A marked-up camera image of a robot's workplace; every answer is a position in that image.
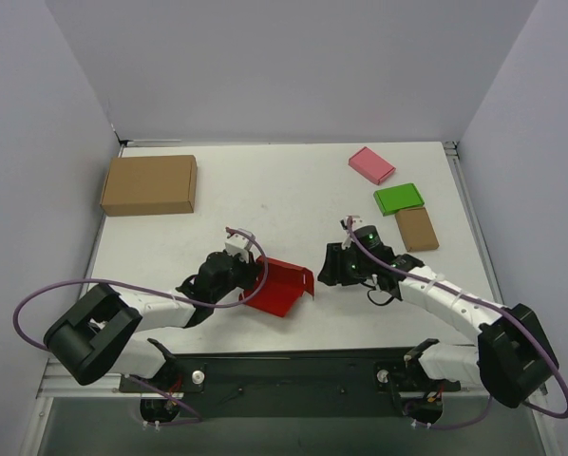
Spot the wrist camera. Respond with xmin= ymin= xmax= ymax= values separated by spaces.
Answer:
xmin=340 ymin=216 xmax=365 ymax=250
xmin=225 ymin=229 xmax=255 ymax=263

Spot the large brown cardboard box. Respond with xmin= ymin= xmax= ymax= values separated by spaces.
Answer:
xmin=101 ymin=155 xmax=198 ymax=217

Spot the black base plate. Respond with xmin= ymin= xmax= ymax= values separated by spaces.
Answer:
xmin=117 ymin=348 xmax=461 ymax=419

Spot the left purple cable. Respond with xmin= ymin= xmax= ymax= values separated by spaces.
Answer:
xmin=13 ymin=235 xmax=271 ymax=352

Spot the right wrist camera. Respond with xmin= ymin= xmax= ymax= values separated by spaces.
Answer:
xmin=340 ymin=216 xmax=365 ymax=250

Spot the red paper box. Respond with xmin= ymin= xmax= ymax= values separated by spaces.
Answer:
xmin=245 ymin=257 xmax=315 ymax=317

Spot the green paper box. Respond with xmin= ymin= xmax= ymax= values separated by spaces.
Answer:
xmin=373 ymin=182 xmax=425 ymax=216

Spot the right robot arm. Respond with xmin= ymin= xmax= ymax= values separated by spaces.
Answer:
xmin=318 ymin=217 xmax=559 ymax=408

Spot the purple cable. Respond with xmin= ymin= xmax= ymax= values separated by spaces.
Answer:
xmin=345 ymin=216 xmax=568 ymax=420
xmin=13 ymin=235 xmax=271 ymax=352

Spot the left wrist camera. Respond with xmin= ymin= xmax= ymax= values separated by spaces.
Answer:
xmin=225 ymin=229 xmax=255 ymax=263

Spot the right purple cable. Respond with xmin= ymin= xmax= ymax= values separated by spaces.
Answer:
xmin=345 ymin=216 xmax=568 ymax=420

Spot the small brown cardboard box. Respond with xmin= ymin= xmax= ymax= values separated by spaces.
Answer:
xmin=395 ymin=207 xmax=440 ymax=253

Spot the pink paper box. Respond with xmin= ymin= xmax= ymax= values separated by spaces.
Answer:
xmin=348 ymin=146 xmax=396 ymax=185

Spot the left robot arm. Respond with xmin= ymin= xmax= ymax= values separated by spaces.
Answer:
xmin=44 ymin=251 xmax=263 ymax=391

